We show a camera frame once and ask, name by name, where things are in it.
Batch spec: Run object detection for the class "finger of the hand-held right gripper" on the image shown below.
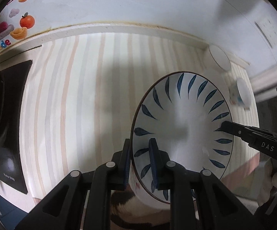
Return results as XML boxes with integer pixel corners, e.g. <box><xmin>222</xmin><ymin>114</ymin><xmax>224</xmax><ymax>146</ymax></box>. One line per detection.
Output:
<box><xmin>221</xmin><ymin>121</ymin><xmax>277</xmax><ymax>157</ymax></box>

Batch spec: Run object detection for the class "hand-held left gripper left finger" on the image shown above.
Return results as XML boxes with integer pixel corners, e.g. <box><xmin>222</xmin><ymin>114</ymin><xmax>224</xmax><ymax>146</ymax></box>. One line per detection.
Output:
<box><xmin>15</xmin><ymin>139</ymin><xmax>131</xmax><ymax>230</ymax></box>

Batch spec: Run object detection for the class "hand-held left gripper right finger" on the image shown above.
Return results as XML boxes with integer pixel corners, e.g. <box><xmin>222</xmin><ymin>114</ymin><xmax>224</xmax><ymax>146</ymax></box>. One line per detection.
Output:
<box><xmin>148</xmin><ymin>138</ymin><xmax>256</xmax><ymax>230</ymax></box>

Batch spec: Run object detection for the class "white bowl with coloured print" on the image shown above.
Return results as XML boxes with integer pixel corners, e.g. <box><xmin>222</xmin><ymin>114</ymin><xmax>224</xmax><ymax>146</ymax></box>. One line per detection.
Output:
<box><xmin>229</xmin><ymin>77</ymin><xmax>252</xmax><ymax>110</ymax></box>

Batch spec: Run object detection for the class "blue leaf patterned plate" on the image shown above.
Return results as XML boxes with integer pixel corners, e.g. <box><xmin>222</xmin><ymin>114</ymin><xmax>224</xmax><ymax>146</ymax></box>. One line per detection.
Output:
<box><xmin>130</xmin><ymin>72</ymin><xmax>235</xmax><ymax>204</ymax></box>

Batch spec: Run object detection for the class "white ceramic bowl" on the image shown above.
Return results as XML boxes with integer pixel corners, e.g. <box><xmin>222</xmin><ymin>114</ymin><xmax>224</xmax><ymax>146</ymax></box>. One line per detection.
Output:
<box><xmin>209</xmin><ymin>45</ymin><xmax>232</xmax><ymax>71</ymax></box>

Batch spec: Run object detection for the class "striped tablecloth with cat print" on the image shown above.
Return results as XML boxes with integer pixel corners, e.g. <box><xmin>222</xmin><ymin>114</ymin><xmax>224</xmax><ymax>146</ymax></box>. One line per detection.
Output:
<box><xmin>19</xmin><ymin>32</ymin><xmax>261</xmax><ymax>230</ymax></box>

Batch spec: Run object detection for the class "black induction cooktop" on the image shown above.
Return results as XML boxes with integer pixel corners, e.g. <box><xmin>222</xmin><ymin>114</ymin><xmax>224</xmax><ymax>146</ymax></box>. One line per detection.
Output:
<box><xmin>0</xmin><ymin>59</ymin><xmax>33</xmax><ymax>195</ymax></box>

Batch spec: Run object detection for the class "white wall socket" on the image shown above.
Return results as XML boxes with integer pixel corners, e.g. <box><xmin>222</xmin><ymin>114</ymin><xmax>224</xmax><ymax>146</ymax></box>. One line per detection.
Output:
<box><xmin>267</xmin><ymin>36</ymin><xmax>277</xmax><ymax>49</ymax></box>
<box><xmin>261</xmin><ymin>26</ymin><xmax>277</xmax><ymax>39</ymax></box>
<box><xmin>255</xmin><ymin>17</ymin><xmax>273</xmax><ymax>30</ymax></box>

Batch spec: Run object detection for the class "orange persimmon wall sticker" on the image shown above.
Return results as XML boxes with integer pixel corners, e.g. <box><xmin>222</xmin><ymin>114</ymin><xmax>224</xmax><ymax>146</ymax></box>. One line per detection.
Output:
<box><xmin>20</xmin><ymin>12</ymin><xmax>36</xmax><ymax>28</ymax></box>

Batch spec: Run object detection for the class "colourful wall sticker set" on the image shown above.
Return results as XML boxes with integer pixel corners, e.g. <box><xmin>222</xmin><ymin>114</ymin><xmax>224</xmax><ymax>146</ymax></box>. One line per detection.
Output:
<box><xmin>0</xmin><ymin>0</ymin><xmax>36</xmax><ymax>56</ymax></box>

